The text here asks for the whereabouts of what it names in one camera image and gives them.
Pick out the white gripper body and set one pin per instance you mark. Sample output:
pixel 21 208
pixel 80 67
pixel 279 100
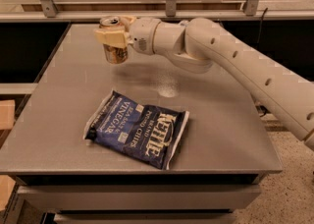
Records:
pixel 141 34

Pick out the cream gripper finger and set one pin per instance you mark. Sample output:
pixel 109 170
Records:
pixel 126 21
pixel 113 36

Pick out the orange soda can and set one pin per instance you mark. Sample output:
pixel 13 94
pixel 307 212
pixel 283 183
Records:
pixel 113 55

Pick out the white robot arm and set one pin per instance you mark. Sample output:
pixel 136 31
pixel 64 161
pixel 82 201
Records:
pixel 197 44

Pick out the blue Kettle chips bag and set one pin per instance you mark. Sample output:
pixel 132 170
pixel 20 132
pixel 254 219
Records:
pixel 148 133

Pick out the cardboard box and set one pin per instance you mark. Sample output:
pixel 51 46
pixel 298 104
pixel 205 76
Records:
pixel 7 114

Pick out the grey table drawer front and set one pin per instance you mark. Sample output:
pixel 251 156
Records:
pixel 140 197

